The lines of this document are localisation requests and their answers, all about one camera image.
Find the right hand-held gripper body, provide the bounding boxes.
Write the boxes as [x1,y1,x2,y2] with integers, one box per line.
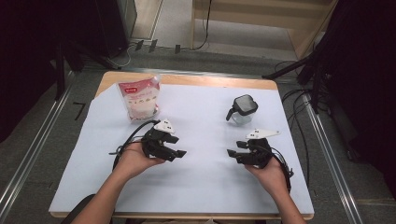
[245,129,281,170]

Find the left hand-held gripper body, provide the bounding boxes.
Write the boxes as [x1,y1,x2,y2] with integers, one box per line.
[141,119,176,161]

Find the clear jar with black lid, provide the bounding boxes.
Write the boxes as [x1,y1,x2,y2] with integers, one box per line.
[225,93,260,126]

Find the red and white pouch bag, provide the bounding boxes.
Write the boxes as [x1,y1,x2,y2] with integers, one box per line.
[117,74,162,122]

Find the person's right hand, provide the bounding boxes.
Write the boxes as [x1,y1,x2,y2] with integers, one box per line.
[245,156,290,198]

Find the person's left hand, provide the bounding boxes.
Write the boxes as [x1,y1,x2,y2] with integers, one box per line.
[113,141,166,185]

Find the white table cover sheet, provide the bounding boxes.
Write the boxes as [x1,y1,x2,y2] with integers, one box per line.
[49,82,315,216]

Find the black tripod stand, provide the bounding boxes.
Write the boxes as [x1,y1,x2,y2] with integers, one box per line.
[262,46,332,115]

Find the black metal stand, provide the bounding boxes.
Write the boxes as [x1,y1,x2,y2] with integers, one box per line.
[53,38,120,101]

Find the black curtain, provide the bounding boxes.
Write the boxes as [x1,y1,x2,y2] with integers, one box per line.
[0,0,68,144]
[321,0,396,200]

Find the dark cabinet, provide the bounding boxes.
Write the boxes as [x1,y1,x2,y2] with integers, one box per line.
[94,0,138,59]

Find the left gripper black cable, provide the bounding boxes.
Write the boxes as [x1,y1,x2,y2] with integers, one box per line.
[108,119,162,172]

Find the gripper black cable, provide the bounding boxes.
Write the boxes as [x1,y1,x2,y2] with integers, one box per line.
[270,147,295,194]
[108,119,162,172]

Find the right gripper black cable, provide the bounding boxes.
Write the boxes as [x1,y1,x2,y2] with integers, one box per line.
[270,147,295,194]

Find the black floor cable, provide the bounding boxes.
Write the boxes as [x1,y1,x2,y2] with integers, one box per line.
[281,88,312,189]

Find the metal floor rail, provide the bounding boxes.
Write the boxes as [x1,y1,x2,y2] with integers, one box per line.
[302,92,364,224]
[0,73,76,216]
[83,66,265,79]

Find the white floor cable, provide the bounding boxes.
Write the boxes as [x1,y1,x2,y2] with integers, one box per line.
[106,42,138,70]

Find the hanging black cable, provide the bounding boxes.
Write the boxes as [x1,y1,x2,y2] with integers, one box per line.
[192,0,213,50]

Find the wooden platform frame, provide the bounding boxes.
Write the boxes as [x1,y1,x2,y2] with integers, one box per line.
[190,0,340,61]

